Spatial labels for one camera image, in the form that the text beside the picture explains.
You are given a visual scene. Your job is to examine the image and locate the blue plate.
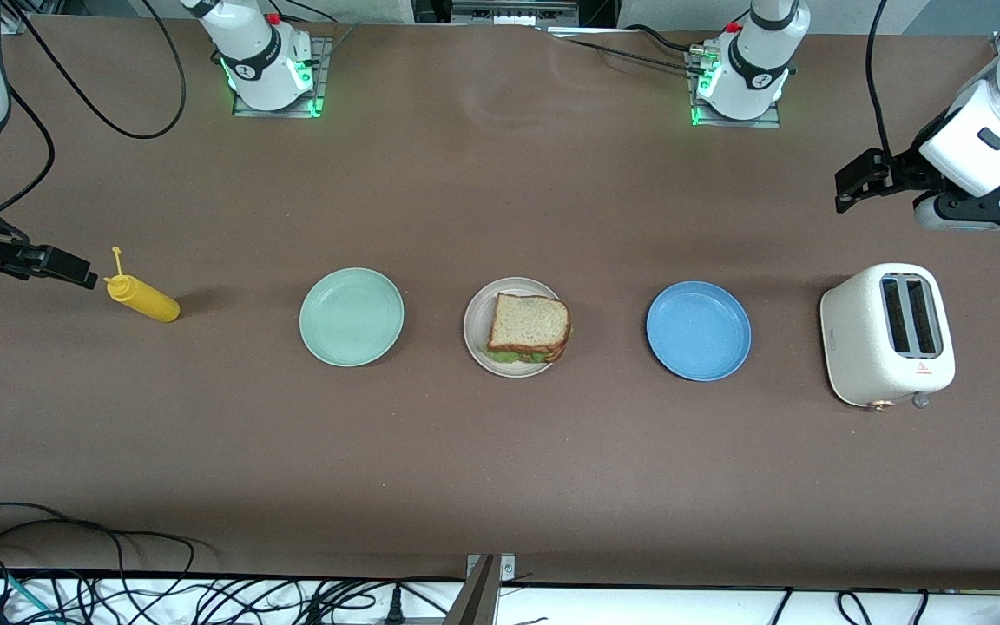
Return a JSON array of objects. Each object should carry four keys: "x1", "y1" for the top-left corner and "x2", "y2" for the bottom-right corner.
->
[{"x1": 646, "y1": 280, "x2": 753, "y2": 382}]

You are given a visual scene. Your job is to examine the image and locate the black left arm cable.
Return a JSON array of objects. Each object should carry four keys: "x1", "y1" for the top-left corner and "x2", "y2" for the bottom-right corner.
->
[{"x1": 866, "y1": 0, "x2": 896, "y2": 159}]

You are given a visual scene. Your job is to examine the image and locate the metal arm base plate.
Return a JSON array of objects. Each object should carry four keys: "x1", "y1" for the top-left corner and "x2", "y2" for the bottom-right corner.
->
[
  {"x1": 232, "y1": 36, "x2": 334, "y2": 119},
  {"x1": 684, "y1": 48, "x2": 784, "y2": 130}
]

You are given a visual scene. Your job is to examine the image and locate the green lettuce leaf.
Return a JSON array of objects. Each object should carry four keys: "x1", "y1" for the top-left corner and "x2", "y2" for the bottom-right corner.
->
[{"x1": 488, "y1": 345, "x2": 563, "y2": 365}]

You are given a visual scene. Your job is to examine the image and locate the green plate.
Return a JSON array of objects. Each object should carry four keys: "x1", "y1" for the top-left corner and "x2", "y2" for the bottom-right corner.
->
[{"x1": 299, "y1": 267, "x2": 405, "y2": 368}]

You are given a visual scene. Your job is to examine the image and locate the metal table bracket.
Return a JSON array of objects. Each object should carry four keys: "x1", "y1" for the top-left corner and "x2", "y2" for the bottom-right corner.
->
[{"x1": 443, "y1": 553, "x2": 517, "y2": 625}]

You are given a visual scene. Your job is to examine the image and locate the yellow mustard squeeze bottle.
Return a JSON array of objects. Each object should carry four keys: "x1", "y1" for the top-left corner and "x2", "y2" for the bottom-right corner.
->
[{"x1": 102, "y1": 246, "x2": 182, "y2": 324}]

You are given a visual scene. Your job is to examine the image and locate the black floor cable bundle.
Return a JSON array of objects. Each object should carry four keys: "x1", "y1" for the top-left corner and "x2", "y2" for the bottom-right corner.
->
[{"x1": 0, "y1": 501, "x2": 466, "y2": 625}]

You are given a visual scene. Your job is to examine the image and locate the beige plate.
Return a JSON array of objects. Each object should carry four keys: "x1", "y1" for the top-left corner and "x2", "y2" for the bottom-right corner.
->
[{"x1": 463, "y1": 277, "x2": 569, "y2": 378}]

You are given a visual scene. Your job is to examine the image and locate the brown bread slice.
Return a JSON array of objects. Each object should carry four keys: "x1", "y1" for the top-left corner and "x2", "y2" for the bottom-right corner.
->
[
  {"x1": 488, "y1": 340, "x2": 572, "y2": 365},
  {"x1": 487, "y1": 293, "x2": 572, "y2": 353}
]

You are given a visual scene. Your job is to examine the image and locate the black equipment rack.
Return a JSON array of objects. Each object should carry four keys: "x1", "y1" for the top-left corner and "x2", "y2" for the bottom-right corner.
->
[{"x1": 411, "y1": 0, "x2": 619, "y2": 28}]

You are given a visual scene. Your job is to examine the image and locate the white toaster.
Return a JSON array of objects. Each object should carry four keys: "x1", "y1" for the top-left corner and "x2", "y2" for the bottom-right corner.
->
[{"x1": 819, "y1": 263, "x2": 957, "y2": 411}]

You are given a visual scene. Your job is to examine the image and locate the black corrugated cable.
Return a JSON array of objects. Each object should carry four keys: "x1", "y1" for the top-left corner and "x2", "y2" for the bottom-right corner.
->
[{"x1": 564, "y1": 37, "x2": 702, "y2": 76}]

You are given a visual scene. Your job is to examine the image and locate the thin black table cable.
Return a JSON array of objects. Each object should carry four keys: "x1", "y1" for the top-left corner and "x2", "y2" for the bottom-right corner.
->
[{"x1": 623, "y1": 23, "x2": 697, "y2": 53}]

